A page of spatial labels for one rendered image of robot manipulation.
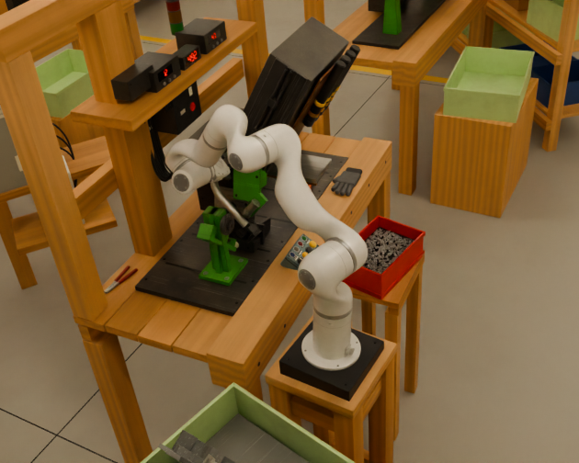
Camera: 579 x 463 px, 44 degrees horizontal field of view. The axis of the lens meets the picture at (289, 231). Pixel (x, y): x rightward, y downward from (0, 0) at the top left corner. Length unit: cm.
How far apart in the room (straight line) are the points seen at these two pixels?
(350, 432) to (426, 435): 97
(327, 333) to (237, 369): 34
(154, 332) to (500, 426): 159
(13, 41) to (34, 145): 31
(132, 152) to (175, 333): 66
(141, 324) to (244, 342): 39
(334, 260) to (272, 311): 52
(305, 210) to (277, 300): 56
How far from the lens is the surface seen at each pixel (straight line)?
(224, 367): 238
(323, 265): 200
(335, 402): 225
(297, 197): 204
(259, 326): 243
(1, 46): 212
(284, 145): 208
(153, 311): 260
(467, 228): 437
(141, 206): 271
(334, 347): 225
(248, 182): 269
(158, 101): 249
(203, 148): 227
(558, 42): 491
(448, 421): 331
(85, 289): 255
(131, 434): 308
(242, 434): 221
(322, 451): 204
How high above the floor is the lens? 257
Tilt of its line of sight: 36 degrees down
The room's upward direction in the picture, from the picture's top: 5 degrees counter-clockwise
